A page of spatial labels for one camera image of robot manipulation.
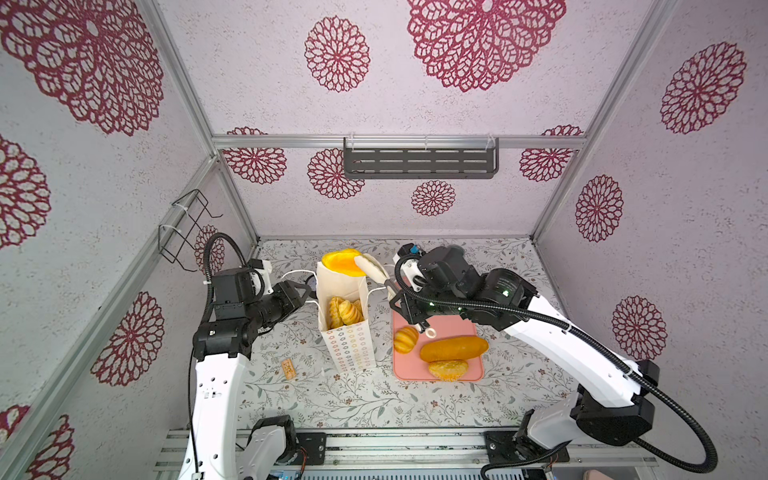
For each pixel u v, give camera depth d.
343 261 0.66
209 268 0.50
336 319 0.83
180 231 0.75
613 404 0.40
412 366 0.88
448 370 0.81
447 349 0.86
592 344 0.40
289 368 0.86
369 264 0.65
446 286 0.47
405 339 0.90
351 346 0.75
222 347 0.46
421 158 0.96
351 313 0.81
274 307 0.59
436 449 0.76
